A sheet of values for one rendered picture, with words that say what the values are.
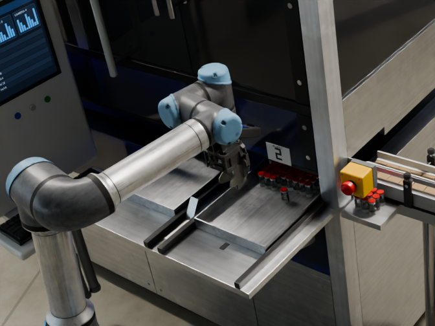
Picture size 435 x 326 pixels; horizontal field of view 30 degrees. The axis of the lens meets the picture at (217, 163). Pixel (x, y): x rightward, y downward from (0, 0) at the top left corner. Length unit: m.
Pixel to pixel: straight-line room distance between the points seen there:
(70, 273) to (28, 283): 1.93
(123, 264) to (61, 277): 1.58
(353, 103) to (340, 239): 0.42
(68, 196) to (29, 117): 1.10
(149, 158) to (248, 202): 0.76
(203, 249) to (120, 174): 0.65
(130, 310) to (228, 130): 1.81
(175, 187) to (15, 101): 0.59
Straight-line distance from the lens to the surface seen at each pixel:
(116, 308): 3.52
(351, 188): 2.22
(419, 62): 2.55
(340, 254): 2.46
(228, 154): 2.01
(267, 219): 2.35
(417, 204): 2.32
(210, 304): 3.14
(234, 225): 2.35
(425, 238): 2.44
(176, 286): 3.23
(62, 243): 1.83
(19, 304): 3.72
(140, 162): 1.71
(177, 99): 1.89
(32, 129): 2.76
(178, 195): 2.51
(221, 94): 1.94
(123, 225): 2.46
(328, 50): 2.10
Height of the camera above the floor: 2.32
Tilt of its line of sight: 33 degrees down
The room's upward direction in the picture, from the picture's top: 11 degrees counter-clockwise
